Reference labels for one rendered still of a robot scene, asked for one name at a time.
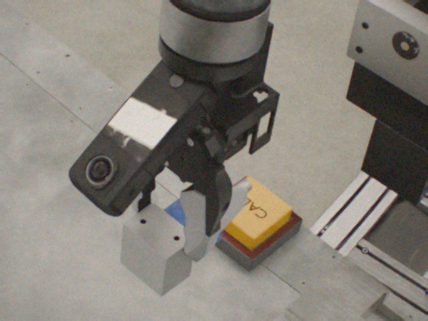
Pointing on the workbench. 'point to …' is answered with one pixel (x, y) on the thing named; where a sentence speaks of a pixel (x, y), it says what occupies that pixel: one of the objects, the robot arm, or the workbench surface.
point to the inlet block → (159, 245)
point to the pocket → (384, 311)
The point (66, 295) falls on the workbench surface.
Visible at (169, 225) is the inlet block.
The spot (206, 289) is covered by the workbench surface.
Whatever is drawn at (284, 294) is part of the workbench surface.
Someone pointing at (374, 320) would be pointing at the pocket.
